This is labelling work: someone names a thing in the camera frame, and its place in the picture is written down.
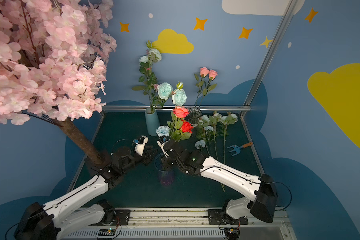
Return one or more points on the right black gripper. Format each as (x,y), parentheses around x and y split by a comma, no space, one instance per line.
(169,151)

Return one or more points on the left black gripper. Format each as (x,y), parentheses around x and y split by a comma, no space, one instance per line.
(147,154)

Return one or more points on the blue carnation stem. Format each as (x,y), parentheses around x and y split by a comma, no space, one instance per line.
(163,133)
(205,133)
(202,146)

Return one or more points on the purple ribbed glass vase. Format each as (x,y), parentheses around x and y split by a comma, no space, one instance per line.
(166,177)

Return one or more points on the light blue ceramic vase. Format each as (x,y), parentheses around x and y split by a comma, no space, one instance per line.
(152,121)

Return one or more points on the blue rose stem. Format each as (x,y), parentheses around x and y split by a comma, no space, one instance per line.
(213,122)
(165,91)

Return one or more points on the clear ribbed glass vase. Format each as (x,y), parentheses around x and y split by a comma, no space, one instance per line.
(193,116)

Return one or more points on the pink rose stem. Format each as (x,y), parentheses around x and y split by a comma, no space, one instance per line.
(204,83)

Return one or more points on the white flower stem blue vase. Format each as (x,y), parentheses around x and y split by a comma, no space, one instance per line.
(148,82)

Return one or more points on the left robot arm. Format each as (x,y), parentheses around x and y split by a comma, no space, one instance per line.
(56,219)

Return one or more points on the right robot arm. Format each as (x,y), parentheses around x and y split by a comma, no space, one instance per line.
(259,192)

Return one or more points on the red and coral rose stem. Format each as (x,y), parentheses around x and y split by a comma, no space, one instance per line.
(180,128)

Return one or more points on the pink cherry blossom tree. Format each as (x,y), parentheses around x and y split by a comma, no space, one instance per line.
(53,63)

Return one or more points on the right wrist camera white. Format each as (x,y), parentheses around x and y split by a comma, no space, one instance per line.
(161,143)

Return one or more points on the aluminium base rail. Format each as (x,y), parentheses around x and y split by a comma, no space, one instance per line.
(186,224)

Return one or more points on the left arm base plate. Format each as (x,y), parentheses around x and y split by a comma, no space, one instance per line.
(119,217)

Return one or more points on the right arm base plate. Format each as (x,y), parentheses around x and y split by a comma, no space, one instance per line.
(219,217)

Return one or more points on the aluminium frame corner post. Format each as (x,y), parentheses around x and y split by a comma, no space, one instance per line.
(279,34)

